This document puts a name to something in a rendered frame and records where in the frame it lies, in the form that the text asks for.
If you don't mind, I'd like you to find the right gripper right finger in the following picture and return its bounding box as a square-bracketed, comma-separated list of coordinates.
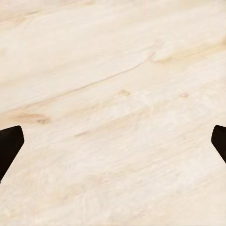
[211, 125, 226, 163]

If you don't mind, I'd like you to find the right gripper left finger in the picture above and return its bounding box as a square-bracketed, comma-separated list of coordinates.
[0, 125, 24, 181]

